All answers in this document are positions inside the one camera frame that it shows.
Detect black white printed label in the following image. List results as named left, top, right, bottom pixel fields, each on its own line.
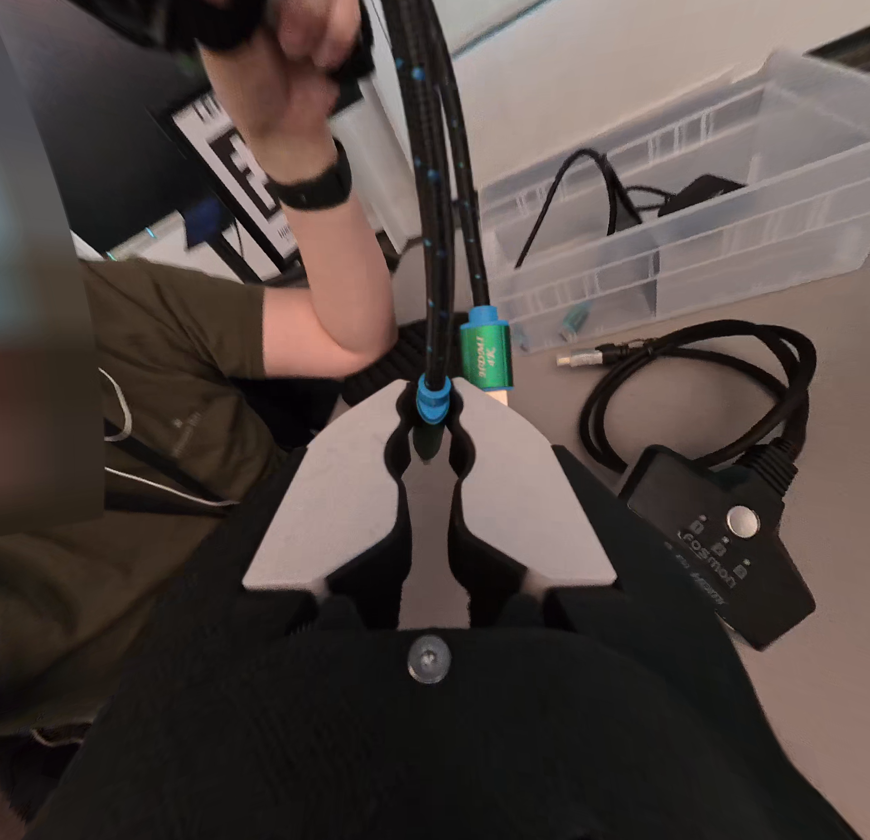
left=170, top=72, right=371, bottom=265

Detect person in olive shirt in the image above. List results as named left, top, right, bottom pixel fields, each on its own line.
left=0, top=259, right=290, bottom=742

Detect black monitor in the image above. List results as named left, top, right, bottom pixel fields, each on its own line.
left=0, top=0, right=235, bottom=260

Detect black hdmi switch with cable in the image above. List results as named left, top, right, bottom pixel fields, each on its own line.
left=556, top=319, right=818, bottom=652

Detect thin black cable with adapter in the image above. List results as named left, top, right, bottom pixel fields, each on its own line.
left=514, top=148, right=746, bottom=271

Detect person's left forearm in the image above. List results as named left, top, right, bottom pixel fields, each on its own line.
left=260, top=174, right=401, bottom=381

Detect black wrist band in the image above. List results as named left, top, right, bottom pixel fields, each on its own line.
left=267, top=139, right=354, bottom=211

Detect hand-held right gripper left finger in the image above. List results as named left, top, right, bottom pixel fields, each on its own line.
left=243, top=380, right=417, bottom=627

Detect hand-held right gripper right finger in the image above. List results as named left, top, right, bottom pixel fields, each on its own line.
left=449, top=378, right=618, bottom=623

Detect person's left hand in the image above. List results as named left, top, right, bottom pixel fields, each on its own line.
left=200, top=0, right=363, bottom=180

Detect braided hdmi cable green plugs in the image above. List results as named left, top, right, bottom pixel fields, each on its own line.
left=370, top=0, right=515, bottom=465

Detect clear plastic bin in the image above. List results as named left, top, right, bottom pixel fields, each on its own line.
left=476, top=50, right=870, bottom=356

